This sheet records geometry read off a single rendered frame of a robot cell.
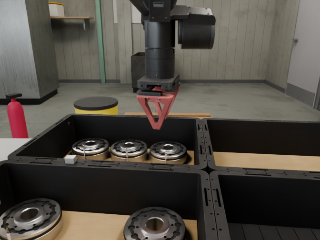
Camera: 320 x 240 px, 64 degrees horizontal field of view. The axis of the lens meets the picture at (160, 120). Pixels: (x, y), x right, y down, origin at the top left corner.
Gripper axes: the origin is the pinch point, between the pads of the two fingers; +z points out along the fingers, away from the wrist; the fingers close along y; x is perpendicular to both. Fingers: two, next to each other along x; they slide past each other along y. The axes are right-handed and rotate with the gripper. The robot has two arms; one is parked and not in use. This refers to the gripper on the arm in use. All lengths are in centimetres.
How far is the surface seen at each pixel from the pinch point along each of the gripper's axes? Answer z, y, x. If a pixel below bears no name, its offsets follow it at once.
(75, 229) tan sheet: 15.9, -16.9, 11.9
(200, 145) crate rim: 6.1, 2.6, -8.6
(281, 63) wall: 53, 533, -141
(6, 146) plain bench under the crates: 30, 34, 75
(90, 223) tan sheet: 15.9, -15.0, 10.0
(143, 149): 13.1, 11.4, 7.2
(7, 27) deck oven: -18, 307, 305
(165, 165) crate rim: 6.0, -8.1, -2.8
